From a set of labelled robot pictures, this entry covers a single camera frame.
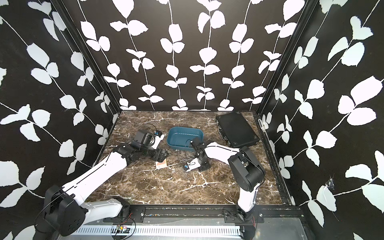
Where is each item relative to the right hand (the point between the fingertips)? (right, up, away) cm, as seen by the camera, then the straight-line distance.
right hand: (199, 161), depth 92 cm
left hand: (-20, +9, -11) cm, 25 cm away
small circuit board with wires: (-38, -28, -22) cm, 51 cm away
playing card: (-24, -2, -2) cm, 25 cm away
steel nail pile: (-6, +2, +3) cm, 7 cm away
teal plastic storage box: (-15, +13, +14) cm, 24 cm away
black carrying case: (+28, +19, +17) cm, 38 cm away
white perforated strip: (-19, -28, -22) cm, 41 cm away
